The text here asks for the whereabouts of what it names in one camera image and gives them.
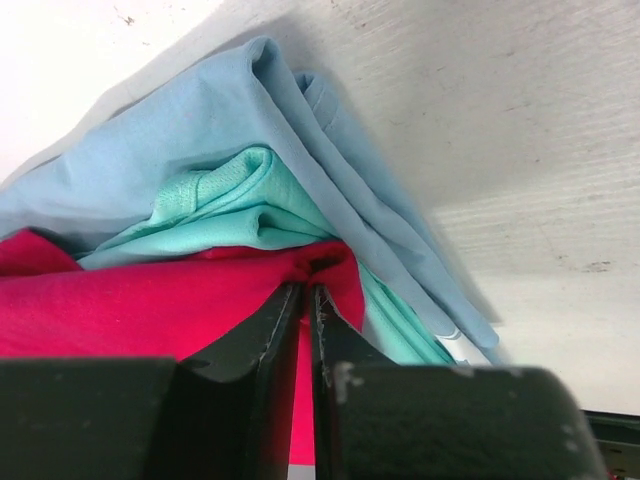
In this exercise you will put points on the folded light blue shirt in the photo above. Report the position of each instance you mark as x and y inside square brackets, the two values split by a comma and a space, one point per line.
[243, 97]

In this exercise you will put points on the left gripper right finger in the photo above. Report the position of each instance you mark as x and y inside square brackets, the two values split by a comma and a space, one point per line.
[375, 419]

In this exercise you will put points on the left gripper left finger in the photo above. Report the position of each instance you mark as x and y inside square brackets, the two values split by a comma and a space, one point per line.
[223, 413]

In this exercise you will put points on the red polo shirt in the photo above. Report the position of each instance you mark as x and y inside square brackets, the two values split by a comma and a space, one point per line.
[51, 307]

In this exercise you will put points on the folded teal shirt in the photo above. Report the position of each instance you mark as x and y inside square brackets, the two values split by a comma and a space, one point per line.
[253, 200]

